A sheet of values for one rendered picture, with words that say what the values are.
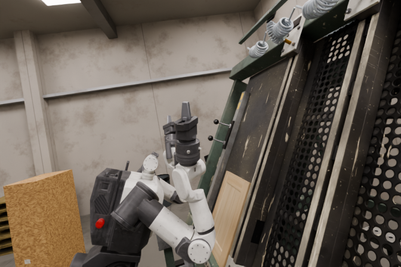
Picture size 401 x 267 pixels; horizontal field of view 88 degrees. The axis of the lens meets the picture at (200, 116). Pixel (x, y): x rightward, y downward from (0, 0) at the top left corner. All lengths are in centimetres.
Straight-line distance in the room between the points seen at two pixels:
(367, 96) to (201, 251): 68
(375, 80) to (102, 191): 101
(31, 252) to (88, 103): 307
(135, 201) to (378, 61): 86
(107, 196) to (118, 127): 409
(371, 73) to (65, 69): 541
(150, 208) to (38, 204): 218
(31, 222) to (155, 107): 303
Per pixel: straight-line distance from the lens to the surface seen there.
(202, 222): 81
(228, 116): 166
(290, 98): 94
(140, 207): 84
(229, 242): 113
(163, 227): 84
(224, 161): 140
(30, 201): 299
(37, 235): 306
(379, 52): 76
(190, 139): 70
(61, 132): 548
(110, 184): 100
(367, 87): 70
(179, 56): 516
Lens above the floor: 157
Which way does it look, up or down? 1 degrees up
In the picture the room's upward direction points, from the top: 10 degrees counter-clockwise
